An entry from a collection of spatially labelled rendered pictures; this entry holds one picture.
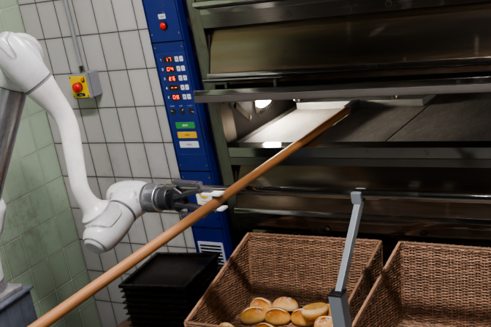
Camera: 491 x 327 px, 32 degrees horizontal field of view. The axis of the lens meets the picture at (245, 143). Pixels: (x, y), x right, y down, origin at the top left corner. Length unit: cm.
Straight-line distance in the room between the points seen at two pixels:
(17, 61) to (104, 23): 80
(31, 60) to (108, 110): 90
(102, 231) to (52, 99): 43
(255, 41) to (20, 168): 119
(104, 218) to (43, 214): 111
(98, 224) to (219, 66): 78
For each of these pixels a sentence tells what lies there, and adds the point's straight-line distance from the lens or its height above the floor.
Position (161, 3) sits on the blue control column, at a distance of 312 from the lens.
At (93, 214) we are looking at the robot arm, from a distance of 264.
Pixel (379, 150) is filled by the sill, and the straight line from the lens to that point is 287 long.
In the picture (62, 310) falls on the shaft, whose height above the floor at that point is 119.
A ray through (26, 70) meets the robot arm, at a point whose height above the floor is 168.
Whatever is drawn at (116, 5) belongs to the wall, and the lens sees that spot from 330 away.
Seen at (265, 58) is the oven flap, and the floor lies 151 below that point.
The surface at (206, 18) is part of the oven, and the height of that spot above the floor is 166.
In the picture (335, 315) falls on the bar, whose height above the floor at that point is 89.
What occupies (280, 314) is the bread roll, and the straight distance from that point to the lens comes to 307.
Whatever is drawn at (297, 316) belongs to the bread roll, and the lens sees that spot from 304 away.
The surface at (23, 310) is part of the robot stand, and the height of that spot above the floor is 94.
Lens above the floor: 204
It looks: 16 degrees down
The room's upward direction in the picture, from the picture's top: 11 degrees counter-clockwise
